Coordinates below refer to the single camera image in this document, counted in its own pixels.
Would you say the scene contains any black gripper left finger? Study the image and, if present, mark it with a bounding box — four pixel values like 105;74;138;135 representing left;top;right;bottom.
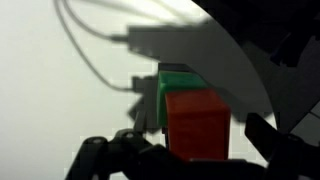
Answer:
64;128;191;180

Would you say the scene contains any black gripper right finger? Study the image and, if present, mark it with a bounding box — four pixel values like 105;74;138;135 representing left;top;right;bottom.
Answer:
245;113;320;180

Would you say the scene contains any orange block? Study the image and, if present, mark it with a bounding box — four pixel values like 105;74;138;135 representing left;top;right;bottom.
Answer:
165;89;231;161

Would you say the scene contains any dark green block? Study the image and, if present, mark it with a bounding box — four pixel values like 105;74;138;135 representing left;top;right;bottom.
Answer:
156;70;209;128

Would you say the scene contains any round white table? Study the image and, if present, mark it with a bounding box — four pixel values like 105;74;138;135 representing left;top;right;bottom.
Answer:
0;0;272;180

